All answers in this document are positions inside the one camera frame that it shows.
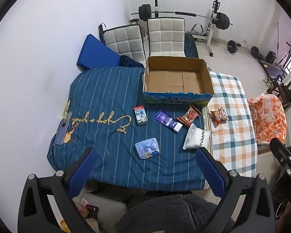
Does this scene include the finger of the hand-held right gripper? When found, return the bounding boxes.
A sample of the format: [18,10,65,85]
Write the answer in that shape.
[269,137,291,175]

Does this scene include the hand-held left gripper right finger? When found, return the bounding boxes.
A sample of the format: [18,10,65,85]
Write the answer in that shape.
[196,148,274,233]

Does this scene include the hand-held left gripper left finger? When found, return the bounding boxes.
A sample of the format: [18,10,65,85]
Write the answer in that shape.
[17,148,99,233]

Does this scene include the white soft pillow packet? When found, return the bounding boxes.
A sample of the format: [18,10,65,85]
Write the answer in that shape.
[183,123,211,150]

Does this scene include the panda print snack packet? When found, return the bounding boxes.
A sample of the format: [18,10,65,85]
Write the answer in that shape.
[210,107,229,125]

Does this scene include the red snack packet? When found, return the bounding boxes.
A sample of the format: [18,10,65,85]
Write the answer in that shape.
[177,105,202,127]

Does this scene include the blue tissue packet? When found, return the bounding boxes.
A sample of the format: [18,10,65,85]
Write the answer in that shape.
[135,137,160,160]

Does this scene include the small milk carton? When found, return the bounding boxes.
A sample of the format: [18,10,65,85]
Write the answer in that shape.
[134,105,149,126]

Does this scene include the cardboard box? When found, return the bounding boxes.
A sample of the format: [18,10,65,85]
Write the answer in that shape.
[143,56,214,106]

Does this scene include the orange floral blanket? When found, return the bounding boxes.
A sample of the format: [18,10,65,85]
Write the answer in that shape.
[247,95,288,146]

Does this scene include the bin of snack packets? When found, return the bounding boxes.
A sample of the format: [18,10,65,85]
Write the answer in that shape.
[59,194,100,233]

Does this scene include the plaid blanket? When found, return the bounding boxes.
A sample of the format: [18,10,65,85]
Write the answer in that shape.
[204,71,258,177]

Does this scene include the blue smartphone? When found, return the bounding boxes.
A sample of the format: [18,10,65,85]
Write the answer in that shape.
[54,121,70,146]

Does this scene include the grey fleece clothing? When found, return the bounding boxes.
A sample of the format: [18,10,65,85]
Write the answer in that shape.
[114,192,223,233]

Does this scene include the dark wooden chair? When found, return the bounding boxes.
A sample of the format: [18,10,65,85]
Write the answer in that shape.
[267,71,291,105]

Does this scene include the purple rectangular packet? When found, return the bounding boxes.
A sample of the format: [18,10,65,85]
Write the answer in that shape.
[154,111,183,133]

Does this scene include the blue striped blanket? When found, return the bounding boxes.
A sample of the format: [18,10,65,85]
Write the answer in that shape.
[47,67,210,190]

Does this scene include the treadmill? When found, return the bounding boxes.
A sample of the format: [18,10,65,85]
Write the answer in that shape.
[258,41,291,78]

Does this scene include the short barbell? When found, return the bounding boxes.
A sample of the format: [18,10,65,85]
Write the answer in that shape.
[227,40,260,59]

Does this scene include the blue foam mat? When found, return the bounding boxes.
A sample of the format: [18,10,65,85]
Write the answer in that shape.
[77,34,123,70]

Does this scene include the blue black bench pad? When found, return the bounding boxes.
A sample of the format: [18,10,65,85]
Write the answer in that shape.
[184,34,200,59]

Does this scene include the white quilted chair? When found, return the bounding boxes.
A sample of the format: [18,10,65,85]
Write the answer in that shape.
[103,24,147,66]
[147,17,186,58]

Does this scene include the white barbell rack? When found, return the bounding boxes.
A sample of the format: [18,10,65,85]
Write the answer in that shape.
[152,0,224,57]

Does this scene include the long barbell with black plates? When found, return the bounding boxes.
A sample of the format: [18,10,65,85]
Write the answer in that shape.
[131,4,233,31]

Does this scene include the black bag strap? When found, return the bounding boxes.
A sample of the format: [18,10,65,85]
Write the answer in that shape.
[98,23,107,44]

